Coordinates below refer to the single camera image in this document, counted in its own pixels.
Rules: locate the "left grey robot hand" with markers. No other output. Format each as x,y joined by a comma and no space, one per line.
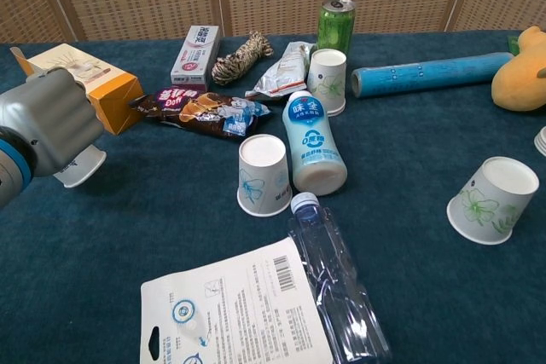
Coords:
55,121

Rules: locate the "white paper cup blue print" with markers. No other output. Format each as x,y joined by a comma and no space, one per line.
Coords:
81,165

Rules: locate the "white paper cup green flower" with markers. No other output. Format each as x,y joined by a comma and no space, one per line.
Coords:
326,78
486,206

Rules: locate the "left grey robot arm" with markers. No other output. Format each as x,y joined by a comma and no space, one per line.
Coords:
8,172

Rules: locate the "white object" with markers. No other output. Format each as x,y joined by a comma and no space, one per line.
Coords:
541,140

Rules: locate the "orange cream cardboard box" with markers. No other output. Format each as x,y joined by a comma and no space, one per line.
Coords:
115,99

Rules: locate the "brown chocolate snack bag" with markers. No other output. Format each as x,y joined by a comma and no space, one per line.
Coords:
192,110

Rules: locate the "teal table cloth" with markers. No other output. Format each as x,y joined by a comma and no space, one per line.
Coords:
128,253

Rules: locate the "white pink toothpaste box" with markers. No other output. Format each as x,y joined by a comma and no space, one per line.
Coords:
194,57

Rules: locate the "white paper cup blue flower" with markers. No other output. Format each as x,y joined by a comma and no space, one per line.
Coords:
260,176

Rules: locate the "silver foil pouch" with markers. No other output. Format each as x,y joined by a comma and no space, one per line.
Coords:
281,74

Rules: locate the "white blue milk bottle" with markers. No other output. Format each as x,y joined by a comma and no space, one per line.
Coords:
313,142

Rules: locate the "white blister card package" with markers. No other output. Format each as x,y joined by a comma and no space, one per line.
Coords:
239,308

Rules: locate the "green drink can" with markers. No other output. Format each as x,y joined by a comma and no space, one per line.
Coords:
335,27

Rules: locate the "clear plastic water bottle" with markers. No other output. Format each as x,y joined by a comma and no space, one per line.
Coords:
341,287

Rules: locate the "blue paper roll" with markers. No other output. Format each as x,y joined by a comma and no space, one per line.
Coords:
426,74

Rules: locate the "yellow plush toy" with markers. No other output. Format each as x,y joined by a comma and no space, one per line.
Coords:
520,78

